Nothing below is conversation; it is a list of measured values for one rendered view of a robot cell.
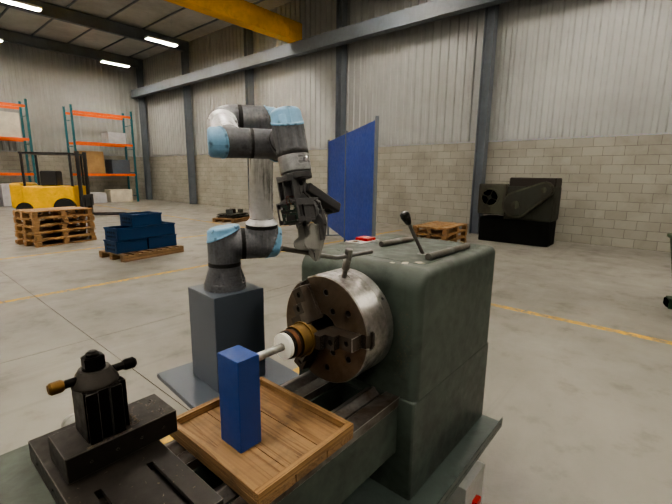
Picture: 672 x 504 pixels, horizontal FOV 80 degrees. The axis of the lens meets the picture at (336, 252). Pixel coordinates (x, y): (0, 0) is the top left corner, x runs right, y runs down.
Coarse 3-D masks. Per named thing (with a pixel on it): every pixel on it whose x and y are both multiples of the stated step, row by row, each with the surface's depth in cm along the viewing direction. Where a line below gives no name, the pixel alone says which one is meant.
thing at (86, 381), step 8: (80, 368) 75; (104, 368) 75; (112, 368) 77; (80, 376) 73; (88, 376) 73; (96, 376) 73; (104, 376) 74; (112, 376) 76; (80, 384) 72; (88, 384) 72; (96, 384) 73; (104, 384) 74; (112, 384) 75; (80, 392) 72; (88, 392) 72
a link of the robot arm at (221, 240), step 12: (216, 228) 140; (228, 228) 139; (240, 228) 145; (216, 240) 138; (228, 240) 139; (240, 240) 141; (216, 252) 139; (228, 252) 140; (240, 252) 142; (216, 264) 140
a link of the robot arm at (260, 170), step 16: (240, 112) 130; (256, 112) 131; (256, 160) 137; (256, 176) 138; (272, 176) 141; (256, 192) 140; (272, 192) 143; (256, 208) 141; (272, 208) 144; (256, 224) 142; (272, 224) 144; (256, 240) 143; (272, 240) 145; (256, 256) 146; (272, 256) 148
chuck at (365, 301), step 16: (336, 272) 115; (320, 288) 112; (336, 288) 108; (352, 288) 108; (368, 288) 111; (288, 304) 122; (320, 304) 113; (336, 304) 109; (352, 304) 105; (368, 304) 107; (288, 320) 123; (320, 320) 119; (336, 320) 110; (352, 320) 106; (368, 320) 104; (384, 320) 109; (384, 336) 109; (320, 352) 116; (336, 352) 112; (368, 352) 105; (320, 368) 117; (336, 368) 112; (352, 368) 108; (368, 368) 113
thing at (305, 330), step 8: (288, 328) 106; (296, 328) 104; (304, 328) 105; (312, 328) 107; (296, 336) 102; (304, 336) 103; (312, 336) 104; (296, 344) 101; (304, 344) 102; (312, 344) 104; (296, 352) 101; (304, 352) 103
